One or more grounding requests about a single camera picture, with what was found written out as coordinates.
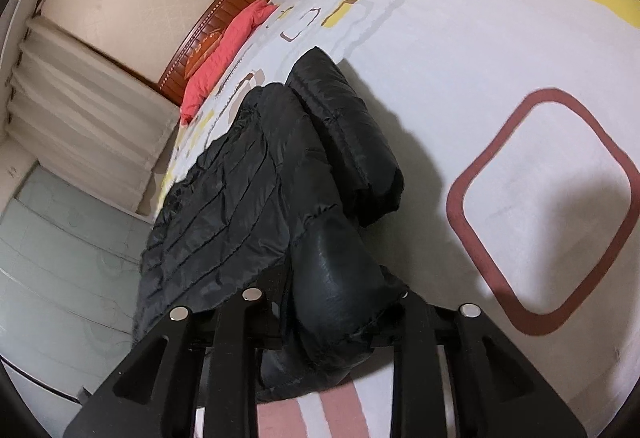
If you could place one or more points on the bed with patterned sheet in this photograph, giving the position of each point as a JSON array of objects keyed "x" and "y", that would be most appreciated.
[{"x": 450, "y": 67}]

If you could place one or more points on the pink pillow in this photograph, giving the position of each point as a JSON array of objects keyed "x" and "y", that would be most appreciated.
[{"x": 220, "y": 62}]

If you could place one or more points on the glass sliding wardrobe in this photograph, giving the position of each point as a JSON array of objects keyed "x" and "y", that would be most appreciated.
[{"x": 60, "y": 268}]

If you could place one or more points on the orange cushion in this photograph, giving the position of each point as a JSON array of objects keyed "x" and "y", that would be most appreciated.
[{"x": 202, "y": 48}]

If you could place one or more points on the black puffer jacket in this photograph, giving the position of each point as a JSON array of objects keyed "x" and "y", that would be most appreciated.
[{"x": 240, "y": 218}]

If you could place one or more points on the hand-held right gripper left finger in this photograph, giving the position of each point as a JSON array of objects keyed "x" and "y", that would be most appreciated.
[{"x": 240, "y": 325}]

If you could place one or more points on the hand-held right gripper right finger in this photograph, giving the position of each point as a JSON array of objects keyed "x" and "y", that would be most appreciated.
[{"x": 417, "y": 330}]

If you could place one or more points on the cream curtain beside wardrobe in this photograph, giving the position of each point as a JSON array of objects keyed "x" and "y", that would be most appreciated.
[{"x": 85, "y": 117}]

